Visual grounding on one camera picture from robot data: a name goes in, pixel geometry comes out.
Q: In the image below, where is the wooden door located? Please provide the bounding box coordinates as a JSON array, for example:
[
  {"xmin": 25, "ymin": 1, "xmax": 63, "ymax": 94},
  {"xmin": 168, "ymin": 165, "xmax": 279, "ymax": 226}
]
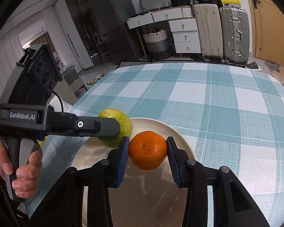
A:
[{"xmin": 248, "ymin": 0, "xmax": 284, "ymax": 66}]

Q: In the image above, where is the person's left hand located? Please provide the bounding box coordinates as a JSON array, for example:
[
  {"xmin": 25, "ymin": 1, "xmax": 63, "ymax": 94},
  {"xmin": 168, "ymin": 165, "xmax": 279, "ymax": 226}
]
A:
[{"xmin": 0, "ymin": 137, "xmax": 42, "ymax": 199}]

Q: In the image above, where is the teal checked tablecloth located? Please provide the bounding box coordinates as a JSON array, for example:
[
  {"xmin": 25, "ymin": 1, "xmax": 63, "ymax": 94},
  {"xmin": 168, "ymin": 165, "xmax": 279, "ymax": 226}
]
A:
[{"xmin": 25, "ymin": 63, "xmax": 284, "ymax": 226}]

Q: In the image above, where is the large orange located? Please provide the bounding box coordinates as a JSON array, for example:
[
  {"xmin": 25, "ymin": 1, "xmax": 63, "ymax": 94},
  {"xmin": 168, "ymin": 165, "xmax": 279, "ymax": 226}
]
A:
[{"xmin": 129, "ymin": 131, "xmax": 167, "ymax": 171}]

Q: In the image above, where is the white drawer desk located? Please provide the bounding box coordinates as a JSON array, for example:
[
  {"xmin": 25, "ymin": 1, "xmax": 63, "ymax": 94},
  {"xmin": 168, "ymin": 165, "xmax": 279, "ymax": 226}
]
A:
[{"xmin": 127, "ymin": 6, "xmax": 201, "ymax": 54}]

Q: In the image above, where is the silver hard suitcase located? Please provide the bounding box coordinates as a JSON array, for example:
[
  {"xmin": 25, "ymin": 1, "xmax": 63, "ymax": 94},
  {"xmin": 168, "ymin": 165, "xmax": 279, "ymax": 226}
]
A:
[{"xmin": 220, "ymin": 7, "xmax": 250, "ymax": 66}]

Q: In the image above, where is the woven laundry basket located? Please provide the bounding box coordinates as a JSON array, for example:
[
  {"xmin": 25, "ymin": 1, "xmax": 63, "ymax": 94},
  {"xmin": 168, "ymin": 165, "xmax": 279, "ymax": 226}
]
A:
[{"xmin": 143, "ymin": 28, "xmax": 172, "ymax": 61}]

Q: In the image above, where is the green yellow citrus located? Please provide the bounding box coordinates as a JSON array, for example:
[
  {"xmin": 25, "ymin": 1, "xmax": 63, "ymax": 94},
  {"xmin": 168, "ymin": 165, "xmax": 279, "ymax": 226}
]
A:
[{"xmin": 96, "ymin": 107, "xmax": 134, "ymax": 148}]

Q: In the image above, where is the beige hard suitcase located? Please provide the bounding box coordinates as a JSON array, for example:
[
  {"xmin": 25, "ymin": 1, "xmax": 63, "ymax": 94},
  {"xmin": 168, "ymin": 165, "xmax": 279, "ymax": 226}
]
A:
[{"xmin": 193, "ymin": 4, "xmax": 224, "ymax": 58}]

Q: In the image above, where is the black refrigerator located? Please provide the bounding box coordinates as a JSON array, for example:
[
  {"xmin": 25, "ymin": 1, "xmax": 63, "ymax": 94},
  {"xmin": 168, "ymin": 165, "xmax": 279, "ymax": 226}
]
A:
[{"xmin": 90, "ymin": 0, "xmax": 143, "ymax": 64}]

